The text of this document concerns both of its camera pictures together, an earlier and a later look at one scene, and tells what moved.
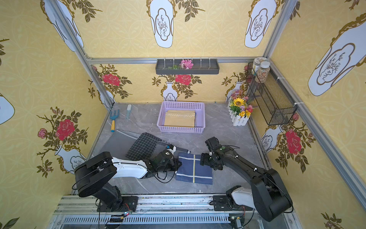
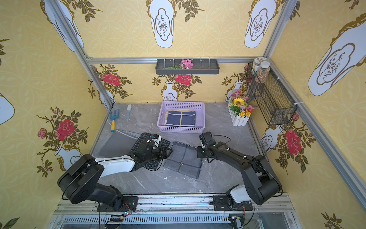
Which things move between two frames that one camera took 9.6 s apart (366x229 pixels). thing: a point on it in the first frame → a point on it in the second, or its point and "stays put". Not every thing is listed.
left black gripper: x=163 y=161 → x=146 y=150
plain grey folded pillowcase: x=119 y=143 stays put
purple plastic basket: x=182 y=117 stays put
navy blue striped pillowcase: x=190 y=170 → x=181 y=118
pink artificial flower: x=186 y=64 stays put
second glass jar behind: x=257 y=64 stays put
